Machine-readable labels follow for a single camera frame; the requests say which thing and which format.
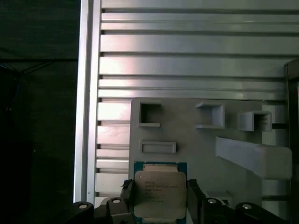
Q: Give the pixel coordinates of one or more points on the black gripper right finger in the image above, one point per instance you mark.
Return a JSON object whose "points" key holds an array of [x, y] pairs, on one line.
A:
{"points": [[196, 205]]}

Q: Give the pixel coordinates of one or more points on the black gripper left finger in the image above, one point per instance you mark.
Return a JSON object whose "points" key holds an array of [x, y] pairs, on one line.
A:
{"points": [[127, 205]]}

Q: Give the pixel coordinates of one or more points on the silver CPU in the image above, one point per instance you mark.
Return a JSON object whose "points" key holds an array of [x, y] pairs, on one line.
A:
{"points": [[161, 193]]}

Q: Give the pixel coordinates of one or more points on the grey parts rack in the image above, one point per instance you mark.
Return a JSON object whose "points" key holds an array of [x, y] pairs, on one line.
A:
{"points": [[187, 140]]}

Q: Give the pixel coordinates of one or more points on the black PC case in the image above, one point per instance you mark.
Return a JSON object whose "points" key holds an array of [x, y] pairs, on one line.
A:
{"points": [[293, 116]]}

